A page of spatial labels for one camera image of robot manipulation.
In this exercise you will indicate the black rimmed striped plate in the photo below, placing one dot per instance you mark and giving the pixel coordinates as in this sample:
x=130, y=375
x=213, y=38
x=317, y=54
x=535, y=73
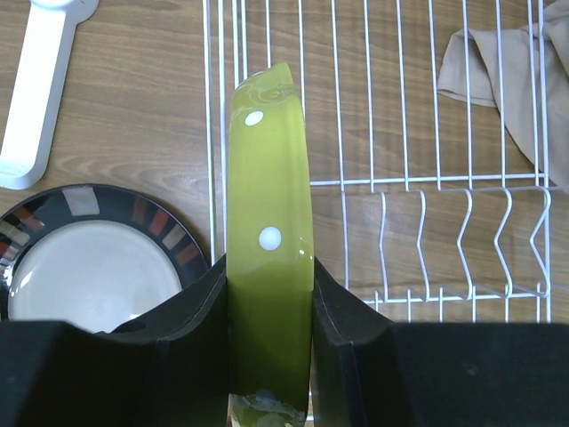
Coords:
x=93, y=255

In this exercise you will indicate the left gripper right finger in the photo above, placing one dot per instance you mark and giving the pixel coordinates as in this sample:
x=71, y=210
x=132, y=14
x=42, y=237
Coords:
x=371, y=371

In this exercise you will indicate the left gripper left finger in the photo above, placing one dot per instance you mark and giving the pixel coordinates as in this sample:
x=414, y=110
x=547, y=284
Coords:
x=168, y=367

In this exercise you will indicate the beige t-shirt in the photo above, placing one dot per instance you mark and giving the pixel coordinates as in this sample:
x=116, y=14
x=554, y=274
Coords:
x=522, y=72

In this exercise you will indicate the white wire dish rack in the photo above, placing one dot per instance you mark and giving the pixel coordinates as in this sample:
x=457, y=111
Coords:
x=424, y=206

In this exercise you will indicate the green polka dot plate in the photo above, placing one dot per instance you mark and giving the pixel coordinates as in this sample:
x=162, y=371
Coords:
x=270, y=253

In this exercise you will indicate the white clothes rack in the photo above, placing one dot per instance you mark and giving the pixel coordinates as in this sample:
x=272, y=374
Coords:
x=38, y=88

